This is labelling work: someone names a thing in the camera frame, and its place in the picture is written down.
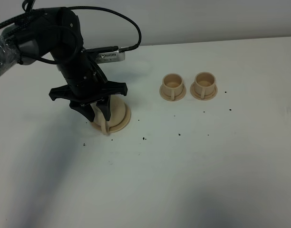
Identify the beige teapot saucer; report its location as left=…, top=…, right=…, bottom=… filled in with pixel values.
left=90, top=103, right=131, bottom=135

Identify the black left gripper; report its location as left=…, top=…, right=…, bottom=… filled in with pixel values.
left=49, top=51, right=127, bottom=122

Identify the beige right cup saucer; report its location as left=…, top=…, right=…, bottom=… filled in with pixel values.
left=190, top=82, right=218, bottom=101

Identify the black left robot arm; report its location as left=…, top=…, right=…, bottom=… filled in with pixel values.
left=0, top=1, right=134, bottom=122

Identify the beige teacup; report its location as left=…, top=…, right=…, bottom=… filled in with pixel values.
left=194, top=72, right=216, bottom=94
left=162, top=74, right=184, bottom=93

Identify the beige right teacup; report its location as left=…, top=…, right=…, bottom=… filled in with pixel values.
left=194, top=72, right=216, bottom=94

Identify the beige left teacup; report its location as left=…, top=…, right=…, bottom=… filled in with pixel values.
left=162, top=74, right=184, bottom=93

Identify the black braided camera cable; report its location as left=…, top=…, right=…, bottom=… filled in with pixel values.
left=0, top=0, right=142, bottom=65

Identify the beige teapot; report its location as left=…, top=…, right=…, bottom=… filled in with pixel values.
left=92, top=95, right=126, bottom=135

